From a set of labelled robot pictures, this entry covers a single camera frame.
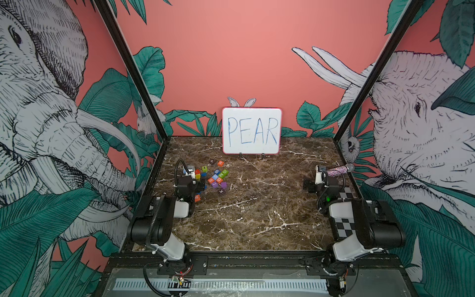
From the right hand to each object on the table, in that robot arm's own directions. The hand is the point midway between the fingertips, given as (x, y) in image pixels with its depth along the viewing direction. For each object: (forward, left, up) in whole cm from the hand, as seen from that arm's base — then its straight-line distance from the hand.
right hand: (312, 172), depth 95 cm
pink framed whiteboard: (+24, +32, +8) cm, 40 cm away
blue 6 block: (+4, +51, -6) cm, 52 cm away
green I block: (+6, +59, -6) cm, 59 cm away
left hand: (-1, +64, 0) cm, 64 cm away
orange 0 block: (-2, +50, -5) cm, 50 cm away
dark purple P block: (+11, +55, -6) cm, 57 cm away
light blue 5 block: (+1, +52, -6) cm, 52 cm away
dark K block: (-8, +48, -6) cm, 49 cm away
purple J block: (-4, +52, -6) cm, 52 cm away
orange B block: (-2, +54, -5) cm, 54 cm away
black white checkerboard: (-30, +2, +18) cm, 35 cm away
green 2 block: (+2, +48, -6) cm, 48 cm away
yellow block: (-2, +60, -2) cm, 61 cm away
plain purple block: (-4, +47, -7) cm, 48 cm away
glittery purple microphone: (+5, -18, -5) cm, 20 cm away
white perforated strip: (-48, +43, -7) cm, 65 cm away
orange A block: (-12, +60, -6) cm, 61 cm away
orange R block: (+10, +50, -6) cm, 52 cm away
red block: (+3, +62, -4) cm, 62 cm away
